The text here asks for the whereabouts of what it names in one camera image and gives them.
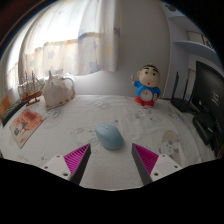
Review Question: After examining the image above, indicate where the light blue computer mouse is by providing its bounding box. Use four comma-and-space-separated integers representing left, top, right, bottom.
95, 123, 125, 150

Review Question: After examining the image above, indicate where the wooden model sailing ship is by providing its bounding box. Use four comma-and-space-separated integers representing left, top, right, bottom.
17, 70, 45, 107

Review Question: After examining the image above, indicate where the sheer star-print curtain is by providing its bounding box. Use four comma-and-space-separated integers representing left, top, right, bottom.
6, 0, 122, 91

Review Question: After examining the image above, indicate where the cartoon boy clock figurine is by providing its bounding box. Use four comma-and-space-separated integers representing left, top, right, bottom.
130, 63, 162, 108

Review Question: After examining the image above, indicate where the red orange printed mouse pad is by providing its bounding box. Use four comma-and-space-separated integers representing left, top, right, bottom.
8, 109, 48, 150

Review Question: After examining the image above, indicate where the large white conch shell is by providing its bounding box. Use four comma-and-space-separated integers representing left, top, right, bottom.
42, 70, 76, 111

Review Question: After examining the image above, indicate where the orange wooden chair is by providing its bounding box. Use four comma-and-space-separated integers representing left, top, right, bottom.
0, 94, 13, 118

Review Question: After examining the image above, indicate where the black computer monitor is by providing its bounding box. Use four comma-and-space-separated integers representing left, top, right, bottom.
192, 60, 224, 158

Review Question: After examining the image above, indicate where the white printed tablecloth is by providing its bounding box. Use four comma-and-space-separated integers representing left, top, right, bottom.
0, 94, 216, 191

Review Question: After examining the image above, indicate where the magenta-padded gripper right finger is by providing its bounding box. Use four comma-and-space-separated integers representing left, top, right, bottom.
131, 143, 184, 186

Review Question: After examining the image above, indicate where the white wall shelf unit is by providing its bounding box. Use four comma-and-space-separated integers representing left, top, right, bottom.
166, 3, 218, 64

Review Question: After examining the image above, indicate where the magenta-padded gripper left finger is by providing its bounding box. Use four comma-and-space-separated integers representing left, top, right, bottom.
41, 143, 92, 186

